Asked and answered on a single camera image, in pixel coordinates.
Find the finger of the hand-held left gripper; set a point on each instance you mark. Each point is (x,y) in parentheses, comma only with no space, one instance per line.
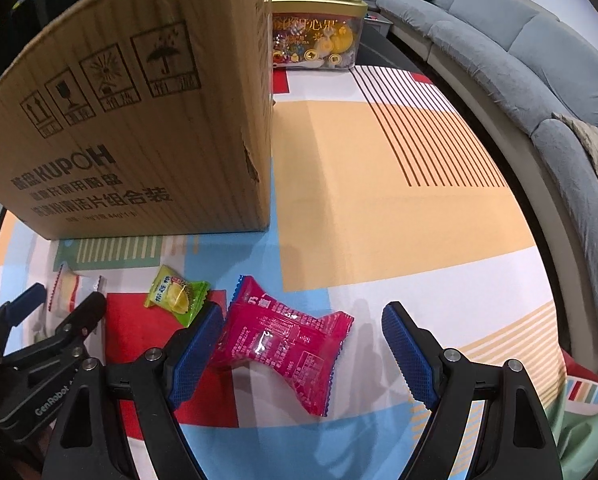
(86,317)
(24,305)

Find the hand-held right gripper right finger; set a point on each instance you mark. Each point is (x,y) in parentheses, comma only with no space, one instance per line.
(409,355)

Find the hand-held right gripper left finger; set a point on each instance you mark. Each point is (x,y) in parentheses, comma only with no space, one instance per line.
(194,355)

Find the white cake packet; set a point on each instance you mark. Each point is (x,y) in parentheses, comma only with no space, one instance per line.
(71,290)

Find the green yellow candy packet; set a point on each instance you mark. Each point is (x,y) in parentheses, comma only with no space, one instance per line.
(176,295)

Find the pink snack packet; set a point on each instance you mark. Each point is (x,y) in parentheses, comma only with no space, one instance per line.
(274,340)

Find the brown cardboard box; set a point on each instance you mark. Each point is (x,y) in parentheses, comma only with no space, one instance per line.
(129,135)

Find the colourful checked tablecloth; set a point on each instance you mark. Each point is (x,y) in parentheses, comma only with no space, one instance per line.
(379,185)

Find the grey sectional sofa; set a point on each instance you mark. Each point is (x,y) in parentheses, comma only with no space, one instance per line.
(529,70)

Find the grey storage bin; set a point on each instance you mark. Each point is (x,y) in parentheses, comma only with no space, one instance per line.
(379,22)

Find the gold lid candy container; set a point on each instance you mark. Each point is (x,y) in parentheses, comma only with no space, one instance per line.
(319,0)

